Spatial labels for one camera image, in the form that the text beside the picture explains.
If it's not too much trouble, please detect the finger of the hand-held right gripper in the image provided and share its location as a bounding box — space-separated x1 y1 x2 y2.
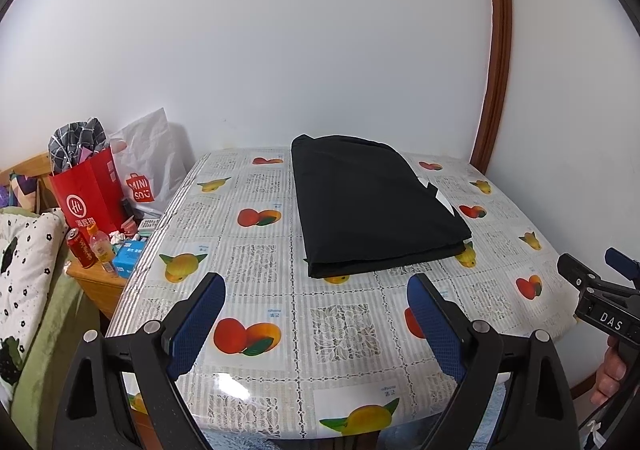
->
557 252 609 301
604 247 640 291

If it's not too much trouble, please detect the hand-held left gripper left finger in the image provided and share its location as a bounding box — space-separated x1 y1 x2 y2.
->
52 272 227 450

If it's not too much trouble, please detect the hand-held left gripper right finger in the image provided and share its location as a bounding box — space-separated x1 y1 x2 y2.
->
406 272 581 450

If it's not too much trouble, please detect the black garment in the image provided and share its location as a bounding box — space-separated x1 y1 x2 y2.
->
291 133 473 280

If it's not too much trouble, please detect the person's right hand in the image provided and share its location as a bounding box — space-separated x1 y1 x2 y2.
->
590 334 628 406

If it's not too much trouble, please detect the blue box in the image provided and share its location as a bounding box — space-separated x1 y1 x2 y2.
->
112 240 149 279

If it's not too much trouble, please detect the wooden nightstand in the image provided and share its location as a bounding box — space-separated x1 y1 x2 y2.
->
66 260 132 321

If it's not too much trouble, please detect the fruit print tablecloth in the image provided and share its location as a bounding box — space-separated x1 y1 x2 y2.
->
105 145 576 441

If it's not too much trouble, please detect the orange drink bottle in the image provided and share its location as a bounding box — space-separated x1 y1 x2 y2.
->
86 224 117 274

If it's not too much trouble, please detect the red drink can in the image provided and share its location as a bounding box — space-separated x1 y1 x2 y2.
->
66 228 99 270

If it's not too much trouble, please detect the green blanket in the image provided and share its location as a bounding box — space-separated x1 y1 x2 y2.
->
10 255 101 431

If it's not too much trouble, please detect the white plastic bag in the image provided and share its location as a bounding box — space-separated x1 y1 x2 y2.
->
107 107 196 219

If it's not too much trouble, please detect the red paper bag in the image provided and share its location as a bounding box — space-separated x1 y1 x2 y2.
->
48 147 129 236

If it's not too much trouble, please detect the white floral quilt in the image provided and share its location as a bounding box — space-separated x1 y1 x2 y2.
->
0 211 69 401

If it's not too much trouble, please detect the chevron pattern pillow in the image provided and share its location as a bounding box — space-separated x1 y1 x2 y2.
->
0 172 41 216

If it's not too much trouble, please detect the grey plaid cloth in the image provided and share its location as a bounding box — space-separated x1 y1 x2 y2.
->
48 117 110 176

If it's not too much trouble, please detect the wooden headboard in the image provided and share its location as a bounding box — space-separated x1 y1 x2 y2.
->
0 152 57 211

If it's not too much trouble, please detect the brown wooden door frame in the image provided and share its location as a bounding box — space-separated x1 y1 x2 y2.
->
470 0 514 174

